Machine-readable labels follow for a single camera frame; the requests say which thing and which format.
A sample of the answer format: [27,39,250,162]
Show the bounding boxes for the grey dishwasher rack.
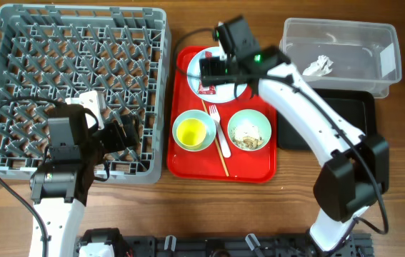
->
[0,4,171,183]

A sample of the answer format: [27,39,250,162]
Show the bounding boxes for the white napkin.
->
[303,55,334,76]

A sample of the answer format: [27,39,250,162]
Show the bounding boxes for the food scraps and rice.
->
[233,124,264,150]

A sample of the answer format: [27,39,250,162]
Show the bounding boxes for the yellow plastic cup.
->
[176,119,206,150]

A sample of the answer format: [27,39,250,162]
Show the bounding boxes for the light blue food bowl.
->
[227,109,272,151]

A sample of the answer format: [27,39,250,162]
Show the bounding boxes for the red plastic tray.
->
[166,45,278,184]

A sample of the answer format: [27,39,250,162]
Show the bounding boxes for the white plastic fork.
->
[209,105,231,158]

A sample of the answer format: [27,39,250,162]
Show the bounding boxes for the wooden chopstick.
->
[201,100,230,177]

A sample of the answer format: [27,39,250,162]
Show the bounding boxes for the black waste tray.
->
[276,89,377,151]

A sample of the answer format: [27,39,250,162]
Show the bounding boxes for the light blue plate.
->
[186,46,235,104]

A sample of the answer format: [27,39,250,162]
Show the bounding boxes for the red sauce packet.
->
[198,51,216,95]

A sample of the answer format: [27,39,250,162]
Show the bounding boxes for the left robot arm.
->
[29,104,139,256]

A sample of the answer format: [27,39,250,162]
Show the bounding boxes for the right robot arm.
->
[196,16,389,255]

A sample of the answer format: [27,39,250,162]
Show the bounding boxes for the clear plastic bin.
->
[280,18,402,99]

